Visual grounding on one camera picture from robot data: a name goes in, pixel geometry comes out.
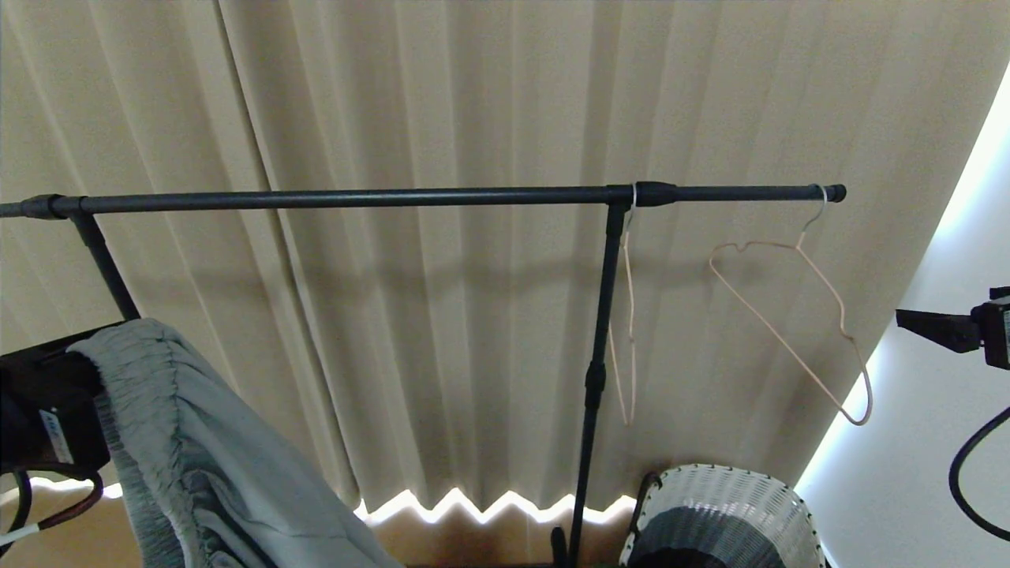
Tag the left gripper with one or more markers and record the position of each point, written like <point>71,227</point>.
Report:
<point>31,394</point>

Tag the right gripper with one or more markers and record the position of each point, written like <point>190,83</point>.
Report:
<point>993,335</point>

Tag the pale grey shorts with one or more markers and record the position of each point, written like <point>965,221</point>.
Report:
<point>213,457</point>

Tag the pink clothes hanger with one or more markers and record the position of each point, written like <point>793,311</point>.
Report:
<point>633,331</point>
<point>781,345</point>

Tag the white laundry basket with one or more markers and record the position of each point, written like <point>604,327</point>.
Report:
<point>710,497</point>

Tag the black clothes rack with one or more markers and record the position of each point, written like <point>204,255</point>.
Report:
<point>394,197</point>

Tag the beige curtain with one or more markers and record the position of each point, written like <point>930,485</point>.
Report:
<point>473,95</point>

